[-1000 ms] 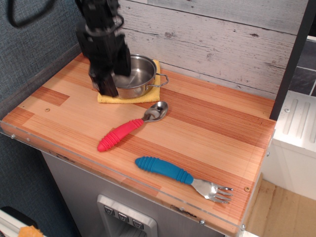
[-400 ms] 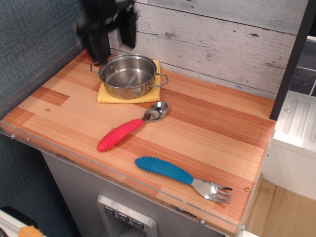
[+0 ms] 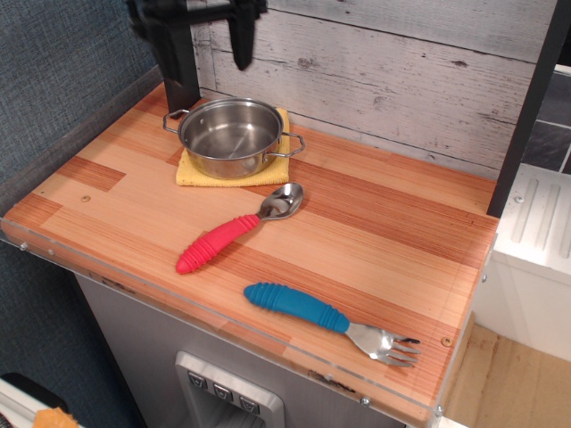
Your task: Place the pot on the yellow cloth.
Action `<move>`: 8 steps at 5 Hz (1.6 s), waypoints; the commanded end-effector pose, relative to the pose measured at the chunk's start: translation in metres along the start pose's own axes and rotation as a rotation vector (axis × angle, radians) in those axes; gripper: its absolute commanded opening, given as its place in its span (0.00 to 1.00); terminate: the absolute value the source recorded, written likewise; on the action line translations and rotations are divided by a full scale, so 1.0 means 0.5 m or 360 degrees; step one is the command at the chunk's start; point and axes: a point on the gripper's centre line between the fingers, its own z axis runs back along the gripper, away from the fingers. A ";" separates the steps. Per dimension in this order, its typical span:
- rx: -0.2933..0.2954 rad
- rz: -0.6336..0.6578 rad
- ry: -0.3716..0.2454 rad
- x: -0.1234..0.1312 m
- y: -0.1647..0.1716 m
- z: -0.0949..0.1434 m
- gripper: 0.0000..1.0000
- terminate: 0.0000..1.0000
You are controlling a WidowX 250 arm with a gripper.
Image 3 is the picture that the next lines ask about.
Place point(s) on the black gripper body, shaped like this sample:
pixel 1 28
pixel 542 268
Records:
pixel 147 15

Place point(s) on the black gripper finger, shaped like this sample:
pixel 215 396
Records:
pixel 242 31
pixel 160 32

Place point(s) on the silver steel pan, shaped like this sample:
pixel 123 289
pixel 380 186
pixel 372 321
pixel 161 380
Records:
pixel 233 138

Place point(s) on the yellow folded rag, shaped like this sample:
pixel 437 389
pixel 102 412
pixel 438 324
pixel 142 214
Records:
pixel 277 173

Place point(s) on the silver toy fridge cabinet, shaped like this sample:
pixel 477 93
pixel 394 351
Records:
pixel 145 341

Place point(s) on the grey ice dispenser panel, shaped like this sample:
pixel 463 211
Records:
pixel 218 398

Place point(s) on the white toy sink unit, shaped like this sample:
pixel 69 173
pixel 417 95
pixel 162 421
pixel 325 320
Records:
pixel 524 292

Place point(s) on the orange object bottom left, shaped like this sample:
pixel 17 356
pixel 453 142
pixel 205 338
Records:
pixel 54 418

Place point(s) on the dark left shelf post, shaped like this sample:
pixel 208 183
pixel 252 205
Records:
pixel 185 95

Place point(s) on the dark shelf post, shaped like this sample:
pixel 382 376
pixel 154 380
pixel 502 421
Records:
pixel 549 55
pixel 185 95

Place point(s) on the red handled spoon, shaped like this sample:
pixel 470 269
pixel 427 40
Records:
pixel 282 203

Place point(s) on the dark right shelf post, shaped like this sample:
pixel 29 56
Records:
pixel 549 55

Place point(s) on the blue handled fork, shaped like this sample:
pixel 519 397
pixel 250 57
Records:
pixel 389 348

